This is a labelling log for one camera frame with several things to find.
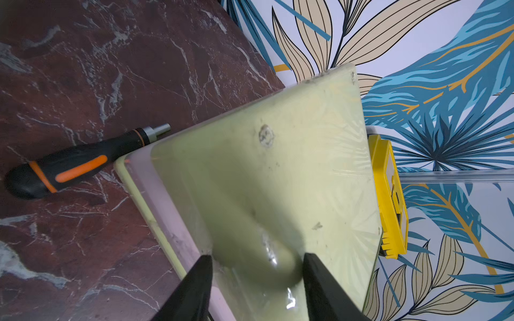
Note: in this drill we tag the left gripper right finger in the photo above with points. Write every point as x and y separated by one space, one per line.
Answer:
326 299

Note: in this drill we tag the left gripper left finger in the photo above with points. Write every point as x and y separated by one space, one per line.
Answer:
191 299

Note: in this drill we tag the light green drawer cabinet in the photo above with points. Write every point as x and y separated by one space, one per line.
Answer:
261 185

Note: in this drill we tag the yellow black toolbox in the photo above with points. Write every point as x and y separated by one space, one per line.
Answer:
390 198

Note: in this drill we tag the black orange screwdriver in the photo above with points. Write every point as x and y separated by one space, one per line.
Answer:
59 170

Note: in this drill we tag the right metal corner post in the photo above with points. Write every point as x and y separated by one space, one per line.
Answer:
475 176

